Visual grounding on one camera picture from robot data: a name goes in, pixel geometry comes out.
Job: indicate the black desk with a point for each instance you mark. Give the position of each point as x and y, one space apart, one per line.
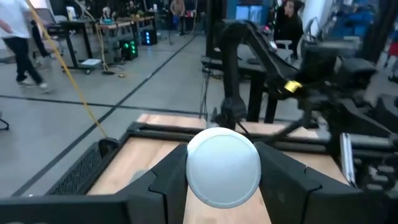
74 25

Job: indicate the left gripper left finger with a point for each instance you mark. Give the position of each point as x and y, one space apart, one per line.
164 193

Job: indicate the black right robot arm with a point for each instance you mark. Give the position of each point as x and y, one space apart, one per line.
233 77

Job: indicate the black metal rig frame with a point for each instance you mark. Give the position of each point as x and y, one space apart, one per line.
161 132

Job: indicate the computer with blue lights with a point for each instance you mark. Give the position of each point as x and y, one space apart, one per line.
149 37

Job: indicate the black table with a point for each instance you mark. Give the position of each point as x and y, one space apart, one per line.
258 93

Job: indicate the person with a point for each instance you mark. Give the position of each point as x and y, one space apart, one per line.
289 28
177 12
18 37

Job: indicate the black vented computer box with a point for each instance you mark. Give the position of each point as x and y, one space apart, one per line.
81 171

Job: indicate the computer with green lights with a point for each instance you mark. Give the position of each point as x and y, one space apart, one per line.
129 49

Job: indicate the wooden work table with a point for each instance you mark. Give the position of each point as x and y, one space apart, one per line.
124 26

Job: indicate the yellow tape tag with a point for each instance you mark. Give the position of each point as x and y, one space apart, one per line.
293 86

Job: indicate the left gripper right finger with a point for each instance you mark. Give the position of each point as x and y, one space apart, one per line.
292 193

